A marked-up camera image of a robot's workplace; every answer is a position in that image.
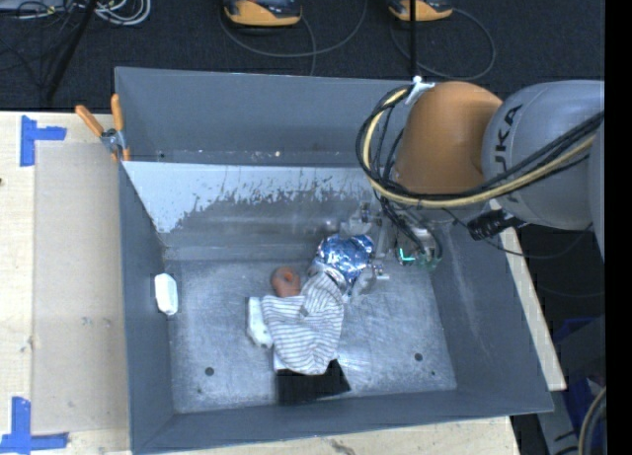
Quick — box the blue and silver foil packet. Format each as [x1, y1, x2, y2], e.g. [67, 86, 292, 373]
[309, 233, 376, 296]

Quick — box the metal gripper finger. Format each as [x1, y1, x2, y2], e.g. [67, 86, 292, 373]
[324, 204, 374, 243]
[351, 262, 391, 296]

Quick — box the white rounded block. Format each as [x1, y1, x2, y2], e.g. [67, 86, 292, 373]
[154, 272, 180, 317]

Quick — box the orange-brown toy fruit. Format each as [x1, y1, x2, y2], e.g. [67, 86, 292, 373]
[270, 265, 303, 299]

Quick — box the black flat object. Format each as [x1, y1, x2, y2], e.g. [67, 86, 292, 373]
[276, 358, 354, 406]

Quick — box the grey metal bin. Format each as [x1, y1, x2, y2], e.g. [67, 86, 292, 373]
[114, 66, 556, 455]

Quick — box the black cylinder on white bracket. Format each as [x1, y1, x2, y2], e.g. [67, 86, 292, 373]
[465, 209, 516, 242]

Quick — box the white striped cloth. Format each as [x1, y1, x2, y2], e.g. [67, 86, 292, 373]
[260, 271, 347, 376]

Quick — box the pale flat board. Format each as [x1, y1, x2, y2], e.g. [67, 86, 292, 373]
[30, 140, 130, 437]

